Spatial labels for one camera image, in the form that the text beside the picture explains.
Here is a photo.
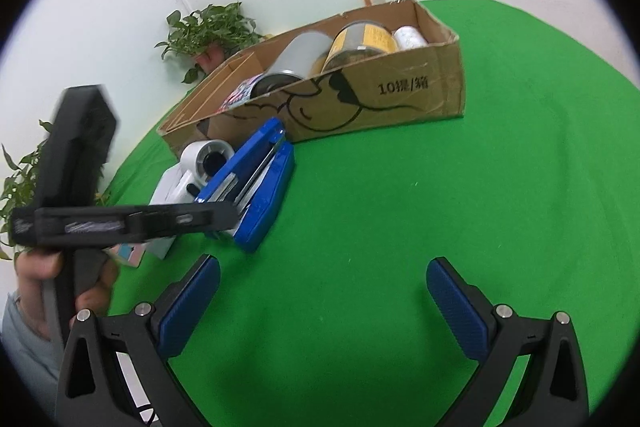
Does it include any white handheld device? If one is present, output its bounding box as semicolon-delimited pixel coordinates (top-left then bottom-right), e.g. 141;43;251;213
149;139;236;260

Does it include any green tablecloth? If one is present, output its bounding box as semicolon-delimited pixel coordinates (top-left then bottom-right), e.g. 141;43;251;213
102;0;640;427

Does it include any leafy green plant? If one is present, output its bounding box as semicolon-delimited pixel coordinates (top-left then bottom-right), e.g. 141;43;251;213
0;119;56;260

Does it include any brown cardboard box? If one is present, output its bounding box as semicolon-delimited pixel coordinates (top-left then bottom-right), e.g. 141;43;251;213
156;0;467;158

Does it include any potted green plant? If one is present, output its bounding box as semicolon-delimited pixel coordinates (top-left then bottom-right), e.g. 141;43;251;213
155;2;265;84

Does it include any silver metal can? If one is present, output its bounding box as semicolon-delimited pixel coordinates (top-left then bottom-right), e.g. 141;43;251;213
250;32;333;100

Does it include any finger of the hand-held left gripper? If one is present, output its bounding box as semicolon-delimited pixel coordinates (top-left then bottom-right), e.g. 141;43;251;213
127;202;240;242

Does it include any white printed tube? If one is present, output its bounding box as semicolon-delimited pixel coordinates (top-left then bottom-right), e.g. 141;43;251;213
391;25;428;52

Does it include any blue stapler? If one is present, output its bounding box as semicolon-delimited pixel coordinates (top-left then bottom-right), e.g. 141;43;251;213
195;117;296;253

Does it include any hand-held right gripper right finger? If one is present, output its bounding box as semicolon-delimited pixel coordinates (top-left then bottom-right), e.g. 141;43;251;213
426;257;591;427

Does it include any person's left hand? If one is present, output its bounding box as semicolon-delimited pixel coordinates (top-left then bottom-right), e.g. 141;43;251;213
17;252;119;344

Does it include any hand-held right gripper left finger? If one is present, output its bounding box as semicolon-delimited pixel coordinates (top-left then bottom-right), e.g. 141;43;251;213
56;254;222;427

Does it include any person's left forearm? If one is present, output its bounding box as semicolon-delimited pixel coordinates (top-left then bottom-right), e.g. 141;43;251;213
0;292;63;388

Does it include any colourful board game box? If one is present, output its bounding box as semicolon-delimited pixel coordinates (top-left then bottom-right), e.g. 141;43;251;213
218;76;263;112

